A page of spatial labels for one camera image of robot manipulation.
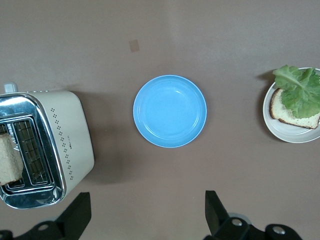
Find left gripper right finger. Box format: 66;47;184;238
203;190;305;240

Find small brown tape patch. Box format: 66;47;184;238
129;39;140;53

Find bread slice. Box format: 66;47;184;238
269;87;320;130
0;132;23;186

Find blue plate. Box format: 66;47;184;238
132;74;208;149

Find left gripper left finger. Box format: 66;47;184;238
0;191;92;240

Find beige chrome toaster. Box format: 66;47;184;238
0;82;96;210

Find beige plate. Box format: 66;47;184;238
262;66;320;144

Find green lettuce leaf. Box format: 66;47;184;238
272;64;320;120

